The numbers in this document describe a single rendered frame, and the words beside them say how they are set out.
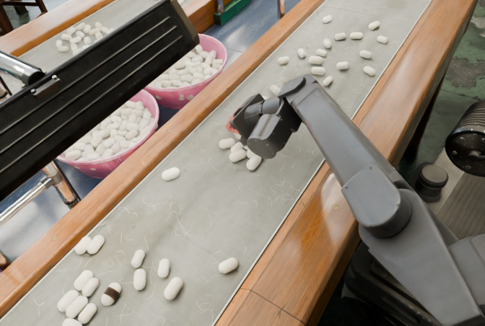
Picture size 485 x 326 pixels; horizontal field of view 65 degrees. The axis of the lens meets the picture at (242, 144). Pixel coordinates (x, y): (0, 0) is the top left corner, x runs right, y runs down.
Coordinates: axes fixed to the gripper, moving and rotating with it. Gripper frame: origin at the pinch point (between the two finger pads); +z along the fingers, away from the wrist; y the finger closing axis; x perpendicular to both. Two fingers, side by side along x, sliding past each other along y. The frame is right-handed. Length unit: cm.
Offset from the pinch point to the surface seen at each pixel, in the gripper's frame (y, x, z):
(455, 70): -162, 79, 20
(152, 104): 2.1, -13.1, 17.5
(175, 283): 34.0, 8.6, -9.7
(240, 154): 5.4, 4.5, -4.8
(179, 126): 5.6, -6.4, 7.7
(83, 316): 45.8, 3.2, -2.3
